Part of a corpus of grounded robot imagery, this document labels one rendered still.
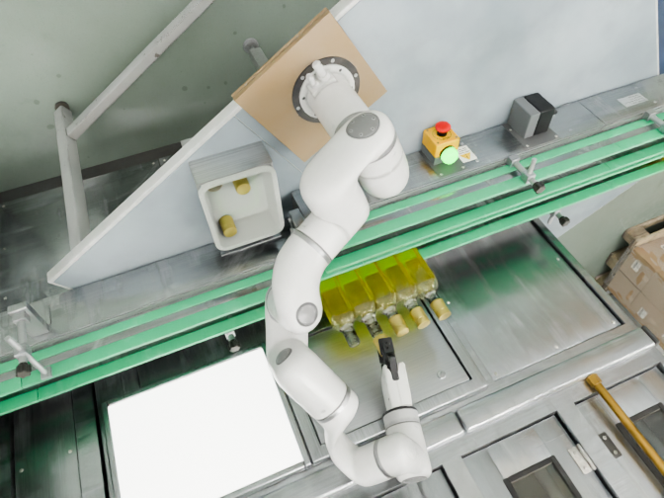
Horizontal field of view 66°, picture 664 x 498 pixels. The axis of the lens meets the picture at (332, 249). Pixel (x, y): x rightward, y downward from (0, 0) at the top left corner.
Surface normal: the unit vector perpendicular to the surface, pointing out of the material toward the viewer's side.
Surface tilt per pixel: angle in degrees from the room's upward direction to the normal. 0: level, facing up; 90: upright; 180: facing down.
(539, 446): 90
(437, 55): 0
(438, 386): 90
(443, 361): 90
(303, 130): 1
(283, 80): 1
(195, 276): 90
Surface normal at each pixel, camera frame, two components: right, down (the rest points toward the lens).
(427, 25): 0.39, 0.72
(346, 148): -0.25, -0.40
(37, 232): -0.04, -0.62
